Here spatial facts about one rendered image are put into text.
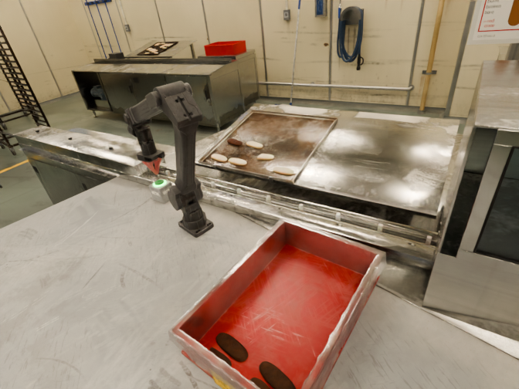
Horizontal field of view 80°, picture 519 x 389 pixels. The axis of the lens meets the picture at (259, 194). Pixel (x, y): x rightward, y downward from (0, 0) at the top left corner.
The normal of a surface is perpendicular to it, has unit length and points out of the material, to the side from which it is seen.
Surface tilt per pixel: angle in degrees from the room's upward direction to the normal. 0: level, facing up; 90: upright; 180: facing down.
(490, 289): 90
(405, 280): 0
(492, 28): 90
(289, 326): 0
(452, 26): 91
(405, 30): 90
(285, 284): 0
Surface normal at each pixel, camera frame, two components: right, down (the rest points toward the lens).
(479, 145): -0.53, 0.51
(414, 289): -0.11, -0.83
